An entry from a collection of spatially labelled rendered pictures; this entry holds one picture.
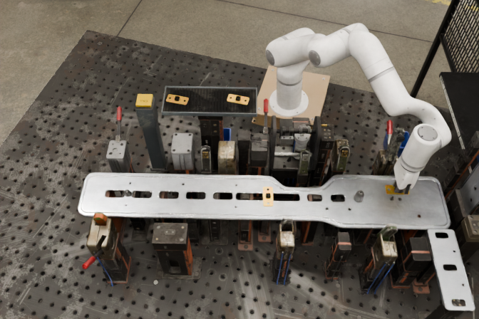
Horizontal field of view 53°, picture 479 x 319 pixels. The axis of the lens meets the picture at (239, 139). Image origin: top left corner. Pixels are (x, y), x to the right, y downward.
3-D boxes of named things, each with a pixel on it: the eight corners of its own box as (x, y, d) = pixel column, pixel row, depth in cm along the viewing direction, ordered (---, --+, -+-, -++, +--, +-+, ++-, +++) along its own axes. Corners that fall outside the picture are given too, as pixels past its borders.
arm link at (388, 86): (398, 65, 161) (442, 144, 160) (363, 82, 156) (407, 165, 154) (415, 55, 152) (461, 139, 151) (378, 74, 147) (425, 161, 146)
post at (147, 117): (150, 170, 222) (133, 110, 186) (152, 157, 226) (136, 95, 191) (166, 171, 222) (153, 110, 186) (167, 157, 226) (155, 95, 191)
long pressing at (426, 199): (74, 223, 174) (73, 221, 172) (87, 171, 187) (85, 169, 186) (452, 230, 173) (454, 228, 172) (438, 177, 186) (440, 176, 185)
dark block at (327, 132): (308, 195, 214) (321, 140, 180) (306, 182, 218) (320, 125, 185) (319, 196, 214) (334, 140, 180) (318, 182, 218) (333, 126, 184)
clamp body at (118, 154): (120, 206, 211) (101, 160, 182) (123, 184, 217) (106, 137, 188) (141, 206, 210) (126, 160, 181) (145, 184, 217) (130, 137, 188)
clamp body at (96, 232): (103, 288, 189) (79, 251, 160) (110, 253, 198) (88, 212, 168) (130, 289, 189) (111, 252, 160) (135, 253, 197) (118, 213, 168)
